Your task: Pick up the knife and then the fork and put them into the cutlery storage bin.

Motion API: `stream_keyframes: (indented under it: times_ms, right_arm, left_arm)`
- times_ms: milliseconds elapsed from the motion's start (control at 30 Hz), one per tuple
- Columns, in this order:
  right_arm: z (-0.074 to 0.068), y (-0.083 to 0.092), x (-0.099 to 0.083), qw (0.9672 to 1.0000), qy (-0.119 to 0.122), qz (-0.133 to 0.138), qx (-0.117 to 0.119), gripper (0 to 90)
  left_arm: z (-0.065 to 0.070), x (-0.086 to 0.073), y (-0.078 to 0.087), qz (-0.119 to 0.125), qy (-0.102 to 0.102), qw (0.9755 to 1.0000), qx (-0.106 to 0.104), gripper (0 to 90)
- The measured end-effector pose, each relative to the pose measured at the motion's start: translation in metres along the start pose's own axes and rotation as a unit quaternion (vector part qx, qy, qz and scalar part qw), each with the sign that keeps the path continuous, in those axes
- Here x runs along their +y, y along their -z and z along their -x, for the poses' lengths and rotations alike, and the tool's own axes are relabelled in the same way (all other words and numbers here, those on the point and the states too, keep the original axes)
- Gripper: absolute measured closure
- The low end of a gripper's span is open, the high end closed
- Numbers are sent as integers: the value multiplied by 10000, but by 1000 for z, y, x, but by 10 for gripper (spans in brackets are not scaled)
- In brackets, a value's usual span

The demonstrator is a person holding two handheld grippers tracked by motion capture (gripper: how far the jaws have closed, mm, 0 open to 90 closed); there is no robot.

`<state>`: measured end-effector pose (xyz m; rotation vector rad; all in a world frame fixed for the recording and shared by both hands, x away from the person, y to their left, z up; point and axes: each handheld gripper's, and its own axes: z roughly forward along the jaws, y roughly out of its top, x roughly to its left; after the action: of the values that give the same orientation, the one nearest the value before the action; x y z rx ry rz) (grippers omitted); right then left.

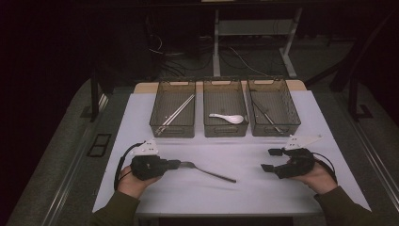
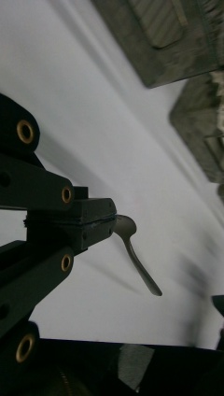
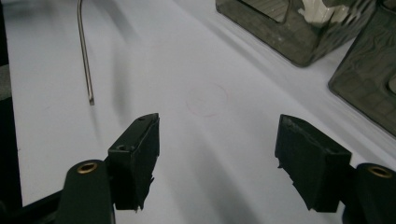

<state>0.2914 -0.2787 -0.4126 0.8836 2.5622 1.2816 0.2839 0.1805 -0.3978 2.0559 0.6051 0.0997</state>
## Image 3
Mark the metal fork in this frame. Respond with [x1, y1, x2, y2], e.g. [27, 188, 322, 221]
[77, 0, 96, 106]

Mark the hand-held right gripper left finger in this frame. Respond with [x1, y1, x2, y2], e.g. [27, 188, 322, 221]
[106, 112, 162, 213]

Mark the translucent grey storage bin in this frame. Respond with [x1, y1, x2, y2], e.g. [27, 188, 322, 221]
[215, 0, 379, 68]
[327, 3, 396, 138]

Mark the white table sheet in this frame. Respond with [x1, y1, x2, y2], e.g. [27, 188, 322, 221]
[1, 0, 396, 224]

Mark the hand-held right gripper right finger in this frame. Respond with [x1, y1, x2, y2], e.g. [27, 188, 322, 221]
[274, 114, 353, 214]

